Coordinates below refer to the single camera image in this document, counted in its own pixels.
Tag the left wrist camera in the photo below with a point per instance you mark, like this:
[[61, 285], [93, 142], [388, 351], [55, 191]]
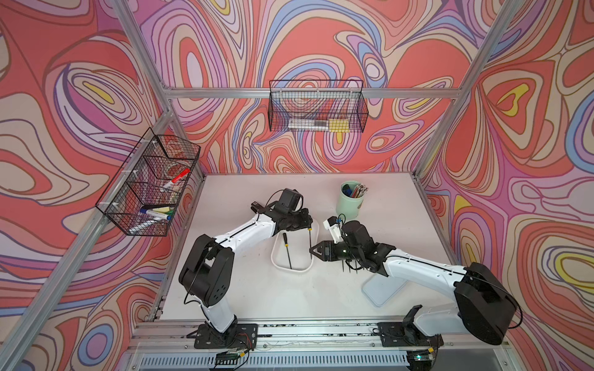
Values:
[[290, 201]]

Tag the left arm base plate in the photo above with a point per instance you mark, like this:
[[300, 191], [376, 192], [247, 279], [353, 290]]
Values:
[[238, 336]]

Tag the black wire basket back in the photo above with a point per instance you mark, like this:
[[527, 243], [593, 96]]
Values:
[[317, 99]]

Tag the file tool four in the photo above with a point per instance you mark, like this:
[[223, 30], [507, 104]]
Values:
[[310, 242]]

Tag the black wire basket left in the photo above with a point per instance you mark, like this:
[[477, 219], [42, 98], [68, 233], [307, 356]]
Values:
[[154, 160]]

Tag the white plastic storage box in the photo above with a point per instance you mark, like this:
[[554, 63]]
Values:
[[298, 246]]

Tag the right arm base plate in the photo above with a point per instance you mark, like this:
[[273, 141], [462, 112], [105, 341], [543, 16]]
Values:
[[405, 333]]

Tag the green pen cup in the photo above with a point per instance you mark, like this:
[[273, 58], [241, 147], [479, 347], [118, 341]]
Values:
[[348, 208]]

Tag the yellow box in basket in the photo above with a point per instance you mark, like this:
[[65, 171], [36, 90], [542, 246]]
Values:
[[339, 125]]

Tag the blue white marker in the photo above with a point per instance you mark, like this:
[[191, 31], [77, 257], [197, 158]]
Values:
[[155, 215]]

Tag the translucent box lid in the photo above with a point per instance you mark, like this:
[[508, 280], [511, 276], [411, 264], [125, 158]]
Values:
[[379, 290]]

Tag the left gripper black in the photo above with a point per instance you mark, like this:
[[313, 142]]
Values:
[[305, 221]]

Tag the black wire basket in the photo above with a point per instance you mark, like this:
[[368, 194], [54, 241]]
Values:
[[154, 160], [317, 99]]

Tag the red marker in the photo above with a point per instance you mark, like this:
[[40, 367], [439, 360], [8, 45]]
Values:
[[170, 184]]

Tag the clear case in basket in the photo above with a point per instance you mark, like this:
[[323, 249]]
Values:
[[301, 124]]

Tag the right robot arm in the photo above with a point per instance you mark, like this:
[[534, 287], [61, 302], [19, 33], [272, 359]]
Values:
[[481, 307]]

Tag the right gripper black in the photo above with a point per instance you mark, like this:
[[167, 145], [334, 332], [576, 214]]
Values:
[[327, 250]]

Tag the pens in cup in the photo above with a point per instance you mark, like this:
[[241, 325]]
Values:
[[354, 191]]

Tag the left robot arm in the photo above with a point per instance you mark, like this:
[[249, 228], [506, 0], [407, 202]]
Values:
[[207, 271]]

